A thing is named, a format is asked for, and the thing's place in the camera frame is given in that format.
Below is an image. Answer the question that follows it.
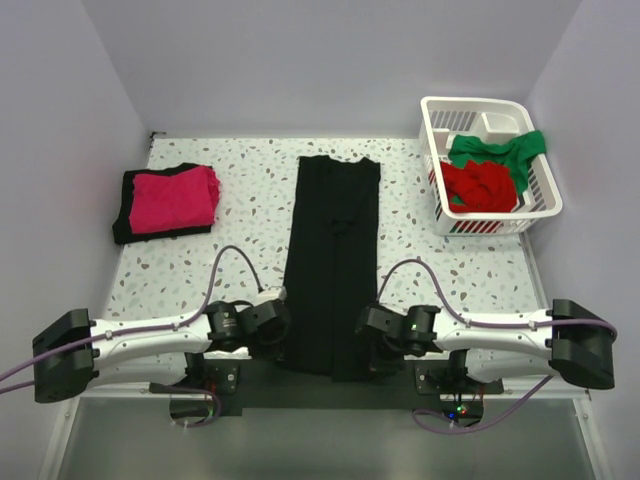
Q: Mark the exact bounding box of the black t shirt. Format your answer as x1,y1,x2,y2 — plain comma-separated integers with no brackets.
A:
282,156,381,382
112,163,215,245

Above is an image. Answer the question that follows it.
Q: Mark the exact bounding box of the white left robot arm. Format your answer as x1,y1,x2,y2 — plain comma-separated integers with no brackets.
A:
32,299,291,404

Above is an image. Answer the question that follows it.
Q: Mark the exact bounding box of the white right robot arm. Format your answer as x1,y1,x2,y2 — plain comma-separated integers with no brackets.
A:
355,299,617,394

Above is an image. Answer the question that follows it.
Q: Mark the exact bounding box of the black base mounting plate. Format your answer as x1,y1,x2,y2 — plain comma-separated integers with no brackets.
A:
149,356,504,418

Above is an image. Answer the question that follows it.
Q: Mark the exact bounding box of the folded pink t shirt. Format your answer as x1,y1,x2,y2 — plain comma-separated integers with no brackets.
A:
129,165,220,235

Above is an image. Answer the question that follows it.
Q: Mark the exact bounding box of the folded black t shirt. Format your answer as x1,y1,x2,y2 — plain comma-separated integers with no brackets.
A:
112,163,215,245

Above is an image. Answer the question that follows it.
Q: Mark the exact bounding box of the red t shirt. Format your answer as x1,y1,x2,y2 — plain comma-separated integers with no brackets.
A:
441,160,518,213

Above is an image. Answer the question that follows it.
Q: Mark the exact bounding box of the white plastic laundry basket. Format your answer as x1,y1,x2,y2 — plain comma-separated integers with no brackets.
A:
419,96,562,236

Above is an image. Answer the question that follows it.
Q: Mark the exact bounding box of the green t shirt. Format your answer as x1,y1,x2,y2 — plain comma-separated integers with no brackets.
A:
448,130,547,195

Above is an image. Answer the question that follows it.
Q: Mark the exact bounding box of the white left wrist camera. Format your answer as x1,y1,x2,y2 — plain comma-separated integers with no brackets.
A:
255,286,287,304

